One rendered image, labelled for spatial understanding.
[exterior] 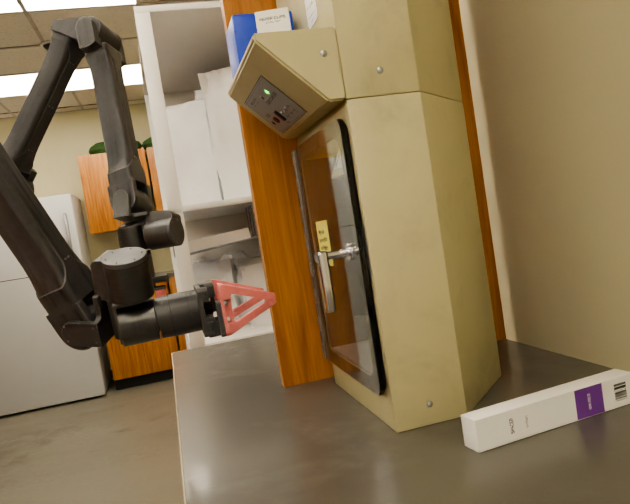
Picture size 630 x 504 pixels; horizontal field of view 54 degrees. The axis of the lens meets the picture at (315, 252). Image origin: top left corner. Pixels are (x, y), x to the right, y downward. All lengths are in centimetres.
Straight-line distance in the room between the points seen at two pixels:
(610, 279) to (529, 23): 48
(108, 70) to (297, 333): 66
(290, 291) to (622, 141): 63
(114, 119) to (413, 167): 68
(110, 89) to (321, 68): 61
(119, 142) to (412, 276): 69
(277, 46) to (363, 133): 16
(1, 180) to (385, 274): 51
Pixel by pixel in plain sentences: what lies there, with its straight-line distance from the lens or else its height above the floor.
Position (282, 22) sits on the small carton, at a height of 155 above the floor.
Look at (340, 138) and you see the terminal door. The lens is 87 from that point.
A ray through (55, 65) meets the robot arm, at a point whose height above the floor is 166.
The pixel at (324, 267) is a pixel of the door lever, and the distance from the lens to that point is 89.
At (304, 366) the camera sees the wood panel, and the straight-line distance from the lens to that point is 124.
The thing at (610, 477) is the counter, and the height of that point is 94.
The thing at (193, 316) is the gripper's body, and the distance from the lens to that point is 84.
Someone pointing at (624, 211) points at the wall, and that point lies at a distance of 109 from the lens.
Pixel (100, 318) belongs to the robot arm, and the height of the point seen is 117.
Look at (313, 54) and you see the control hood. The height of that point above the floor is 147.
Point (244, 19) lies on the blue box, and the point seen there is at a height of 159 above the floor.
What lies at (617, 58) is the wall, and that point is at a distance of 108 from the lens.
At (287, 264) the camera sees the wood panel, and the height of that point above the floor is 118.
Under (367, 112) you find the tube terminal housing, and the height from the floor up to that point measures 139.
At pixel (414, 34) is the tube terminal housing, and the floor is 149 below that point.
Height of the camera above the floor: 126
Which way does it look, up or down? 3 degrees down
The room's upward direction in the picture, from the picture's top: 9 degrees counter-clockwise
